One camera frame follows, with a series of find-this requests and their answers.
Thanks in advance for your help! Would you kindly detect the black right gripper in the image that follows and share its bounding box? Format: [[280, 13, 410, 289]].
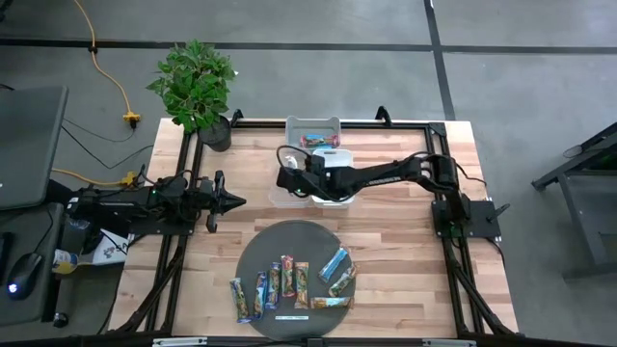
[[276, 155, 330, 200]]

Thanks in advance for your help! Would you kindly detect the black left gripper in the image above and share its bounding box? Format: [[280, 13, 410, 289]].
[[199, 170, 248, 234]]

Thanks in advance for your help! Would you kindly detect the pile of blue snack packets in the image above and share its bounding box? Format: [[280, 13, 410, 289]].
[[299, 133, 341, 149]]

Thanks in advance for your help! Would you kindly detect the light blue granola bar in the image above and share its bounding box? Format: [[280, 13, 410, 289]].
[[317, 245, 350, 284]]

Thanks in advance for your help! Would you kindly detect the clear plastic bin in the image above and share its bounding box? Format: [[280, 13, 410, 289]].
[[268, 147, 313, 209]]

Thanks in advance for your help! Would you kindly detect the round grey woven mat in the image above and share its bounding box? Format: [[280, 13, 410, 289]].
[[234, 219, 357, 339]]

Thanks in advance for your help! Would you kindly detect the white plastic bin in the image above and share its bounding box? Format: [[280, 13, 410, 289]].
[[310, 147, 357, 210]]

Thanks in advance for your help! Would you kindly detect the translucent grey plastic bin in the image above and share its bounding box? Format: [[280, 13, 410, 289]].
[[283, 115, 342, 150]]

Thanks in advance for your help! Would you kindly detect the green potted plant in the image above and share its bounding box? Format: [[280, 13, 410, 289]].
[[146, 39, 238, 153]]

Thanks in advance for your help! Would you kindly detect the yellow white bottle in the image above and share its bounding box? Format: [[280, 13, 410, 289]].
[[51, 248, 81, 275]]

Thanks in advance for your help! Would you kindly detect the dark grey laptop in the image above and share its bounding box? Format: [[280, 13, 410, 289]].
[[0, 85, 69, 212]]

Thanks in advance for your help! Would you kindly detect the black computer mouse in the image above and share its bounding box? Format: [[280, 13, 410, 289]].
[[5, 252, 44, 302]]

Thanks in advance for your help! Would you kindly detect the dark side desk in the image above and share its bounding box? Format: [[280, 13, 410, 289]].
[[0, 200, 67, 329]]

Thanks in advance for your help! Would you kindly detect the black metal cart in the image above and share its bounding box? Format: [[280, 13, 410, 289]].
[[531, 120, 617, 280]]

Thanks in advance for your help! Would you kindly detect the black aluminium table frame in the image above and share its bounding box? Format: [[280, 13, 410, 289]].
[[108, 118, 520, 338]]

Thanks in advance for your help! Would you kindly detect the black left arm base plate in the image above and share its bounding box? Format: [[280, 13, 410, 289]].
[[128, 195, 200, 237]]

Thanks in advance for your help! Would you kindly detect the yellow extension cord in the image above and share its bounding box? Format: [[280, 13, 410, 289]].
[[50, 167, 139, 188], [70, 0, 143, 130]]

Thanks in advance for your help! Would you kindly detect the silver metal bracket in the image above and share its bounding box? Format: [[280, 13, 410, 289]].
[[422, 338, 477, 347], [151, 336, 209, 347]]

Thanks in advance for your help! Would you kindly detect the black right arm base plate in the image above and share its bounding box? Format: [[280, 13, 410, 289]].
[[431, 199, 511, 241]]

